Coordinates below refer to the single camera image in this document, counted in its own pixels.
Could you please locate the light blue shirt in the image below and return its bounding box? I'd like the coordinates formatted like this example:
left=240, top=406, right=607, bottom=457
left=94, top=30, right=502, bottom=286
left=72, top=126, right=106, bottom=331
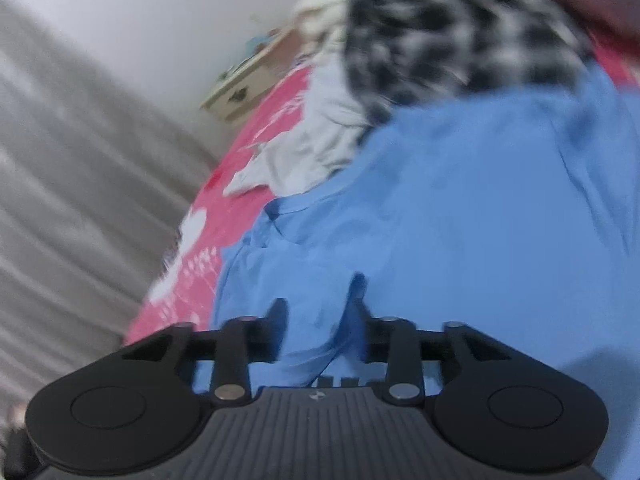
left=192, top=67, right=640, bottom=480

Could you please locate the black white plaid shirt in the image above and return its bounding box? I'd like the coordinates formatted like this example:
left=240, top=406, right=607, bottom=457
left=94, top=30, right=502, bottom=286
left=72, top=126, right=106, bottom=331
left=340, top=0, right=596, bottom=126

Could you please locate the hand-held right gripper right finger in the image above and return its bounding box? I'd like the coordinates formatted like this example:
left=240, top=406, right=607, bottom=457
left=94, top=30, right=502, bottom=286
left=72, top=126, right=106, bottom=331
left=345, top=272, right=511, bottom=404

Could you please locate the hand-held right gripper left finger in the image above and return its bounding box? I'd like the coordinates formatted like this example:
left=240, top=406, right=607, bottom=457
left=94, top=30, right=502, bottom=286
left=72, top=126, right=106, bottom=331
left=120, top=299, right=290, bottom=403

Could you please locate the white garment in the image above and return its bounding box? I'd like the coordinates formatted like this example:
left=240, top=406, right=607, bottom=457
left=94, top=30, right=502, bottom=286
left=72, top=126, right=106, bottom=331
left=225, top=55, right=371, bottom=198

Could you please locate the grey curtain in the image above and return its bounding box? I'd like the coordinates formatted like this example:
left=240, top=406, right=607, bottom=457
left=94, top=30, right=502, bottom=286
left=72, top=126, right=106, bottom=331
left=0, top=0, right=221, bottom=411

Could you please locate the cream bedside cabinet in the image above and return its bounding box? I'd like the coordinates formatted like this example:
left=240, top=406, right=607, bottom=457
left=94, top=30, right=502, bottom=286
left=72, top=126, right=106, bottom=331
left=200, top=27, right=306, bottom=123

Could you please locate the cream fleece garment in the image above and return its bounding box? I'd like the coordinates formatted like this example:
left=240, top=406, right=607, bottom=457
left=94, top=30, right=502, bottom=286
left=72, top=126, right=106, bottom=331
left=292, top=0, right=361, bottom=56

